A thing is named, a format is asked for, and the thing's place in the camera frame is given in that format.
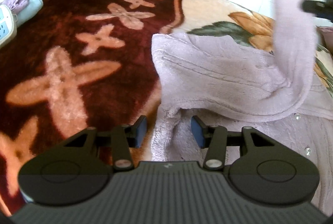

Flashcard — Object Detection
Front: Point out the light blue bottle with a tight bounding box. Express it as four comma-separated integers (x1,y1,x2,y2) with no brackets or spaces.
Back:
14,0,43,27

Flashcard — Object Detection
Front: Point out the lilac knit sweater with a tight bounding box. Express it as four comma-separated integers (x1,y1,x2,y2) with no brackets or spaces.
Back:
151,0,333,217

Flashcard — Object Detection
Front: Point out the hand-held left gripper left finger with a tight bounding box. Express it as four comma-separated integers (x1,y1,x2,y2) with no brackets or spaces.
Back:
62,115,148,172

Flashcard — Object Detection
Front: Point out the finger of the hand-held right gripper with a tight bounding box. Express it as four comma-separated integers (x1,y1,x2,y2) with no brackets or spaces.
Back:
300,0,333,22

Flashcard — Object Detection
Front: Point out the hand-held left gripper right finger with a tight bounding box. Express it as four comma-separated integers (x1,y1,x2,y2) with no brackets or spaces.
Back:
191,115,277,172

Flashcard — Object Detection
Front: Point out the white power strip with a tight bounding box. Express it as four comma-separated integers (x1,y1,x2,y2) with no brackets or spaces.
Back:
0,4,17,49

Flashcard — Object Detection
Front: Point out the floral plush blanket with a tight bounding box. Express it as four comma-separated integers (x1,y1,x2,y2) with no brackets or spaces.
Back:
0,0,333,217

